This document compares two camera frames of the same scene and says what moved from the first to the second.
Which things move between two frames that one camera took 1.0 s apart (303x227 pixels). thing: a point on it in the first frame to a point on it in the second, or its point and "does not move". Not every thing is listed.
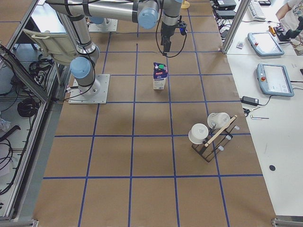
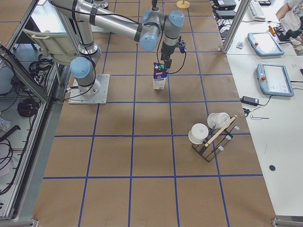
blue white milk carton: [160, 71] does not move
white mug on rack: [218, 119] does not move
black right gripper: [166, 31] to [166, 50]
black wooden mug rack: [216, 138] does not move
